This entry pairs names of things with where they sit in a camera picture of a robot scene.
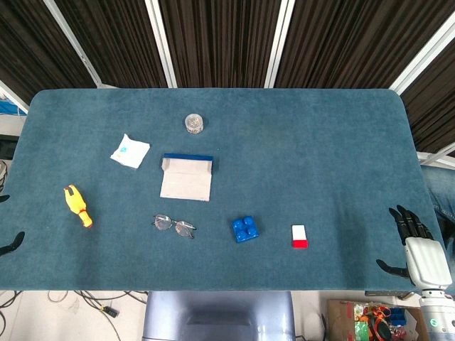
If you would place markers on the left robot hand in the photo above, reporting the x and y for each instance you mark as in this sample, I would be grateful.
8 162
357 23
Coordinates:
12 242

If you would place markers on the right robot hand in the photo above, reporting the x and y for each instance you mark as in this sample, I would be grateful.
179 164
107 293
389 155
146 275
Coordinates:
428 263

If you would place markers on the wire-frame eyeglasses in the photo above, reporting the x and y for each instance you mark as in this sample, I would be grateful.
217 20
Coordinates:
163 223

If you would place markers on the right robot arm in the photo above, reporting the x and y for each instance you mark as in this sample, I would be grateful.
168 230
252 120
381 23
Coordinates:
439 316

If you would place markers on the cardboard box of toys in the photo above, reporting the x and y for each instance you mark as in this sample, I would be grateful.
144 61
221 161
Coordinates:
337 319

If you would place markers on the small blue bin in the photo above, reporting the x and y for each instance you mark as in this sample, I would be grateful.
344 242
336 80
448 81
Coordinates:
397 317

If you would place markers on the yellow rubber chicken toy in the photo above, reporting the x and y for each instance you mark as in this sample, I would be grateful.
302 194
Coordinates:
75 204

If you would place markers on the blue jeans leg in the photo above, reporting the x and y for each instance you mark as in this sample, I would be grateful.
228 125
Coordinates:
440 184

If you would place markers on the green packet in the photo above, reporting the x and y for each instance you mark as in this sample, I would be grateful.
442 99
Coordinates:
362 332

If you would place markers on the small black floor device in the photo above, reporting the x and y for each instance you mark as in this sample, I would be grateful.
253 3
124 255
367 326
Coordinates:
111 312

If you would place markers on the red and white eraser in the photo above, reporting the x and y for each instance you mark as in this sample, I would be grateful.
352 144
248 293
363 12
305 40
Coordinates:
299 234

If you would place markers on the blue plastic sheet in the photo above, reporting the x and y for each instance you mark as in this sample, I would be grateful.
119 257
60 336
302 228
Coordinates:
10 106

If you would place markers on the white tissue packet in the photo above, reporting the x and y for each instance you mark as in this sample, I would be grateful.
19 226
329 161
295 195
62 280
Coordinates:
129 151

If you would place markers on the teal table cloth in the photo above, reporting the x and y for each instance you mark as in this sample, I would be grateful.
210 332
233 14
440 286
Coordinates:
284 160

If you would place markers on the blue four-stud building block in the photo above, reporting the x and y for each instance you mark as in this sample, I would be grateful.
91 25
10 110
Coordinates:
245 230

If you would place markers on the clear round plastic jar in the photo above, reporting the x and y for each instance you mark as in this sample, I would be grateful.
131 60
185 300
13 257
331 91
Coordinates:
194 123

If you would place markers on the blue-grey robot torso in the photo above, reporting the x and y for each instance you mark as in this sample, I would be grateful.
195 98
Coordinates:
217 316

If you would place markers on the dark brown pleated curtain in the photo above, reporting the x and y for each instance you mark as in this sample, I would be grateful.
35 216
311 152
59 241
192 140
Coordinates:
220 39

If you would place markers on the white frame rail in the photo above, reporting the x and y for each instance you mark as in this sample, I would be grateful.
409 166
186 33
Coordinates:
437 158

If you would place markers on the white frame post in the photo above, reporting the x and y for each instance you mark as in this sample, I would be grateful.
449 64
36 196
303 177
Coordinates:
71 39
279 39
14 96
160 39
423 53

